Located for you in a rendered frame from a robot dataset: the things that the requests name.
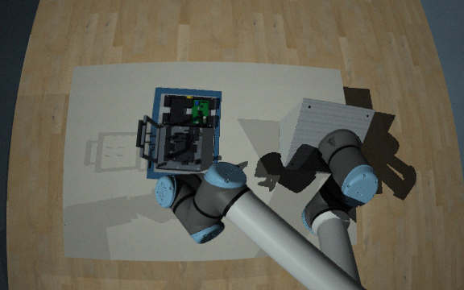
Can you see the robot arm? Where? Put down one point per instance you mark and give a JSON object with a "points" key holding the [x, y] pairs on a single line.
{"points": [[224, 191]]}

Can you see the green circuit board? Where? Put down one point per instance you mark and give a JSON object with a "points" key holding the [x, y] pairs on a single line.
{"points": [[200, 111]]}

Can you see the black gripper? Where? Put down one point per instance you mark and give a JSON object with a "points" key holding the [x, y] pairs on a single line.
{"points": [[242, 165]]}

